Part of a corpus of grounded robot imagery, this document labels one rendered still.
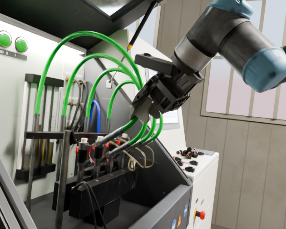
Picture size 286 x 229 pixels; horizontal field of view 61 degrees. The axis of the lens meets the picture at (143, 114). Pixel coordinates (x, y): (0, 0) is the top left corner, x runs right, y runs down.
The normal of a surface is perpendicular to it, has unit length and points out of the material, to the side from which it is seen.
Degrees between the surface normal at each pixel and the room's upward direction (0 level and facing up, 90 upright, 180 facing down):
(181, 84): 103
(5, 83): 90
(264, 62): 85
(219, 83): 90
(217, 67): 90
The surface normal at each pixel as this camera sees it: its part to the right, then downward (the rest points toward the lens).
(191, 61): -0.24, 0.51
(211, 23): -0.69, 0.14
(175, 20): -0.37, -0.01
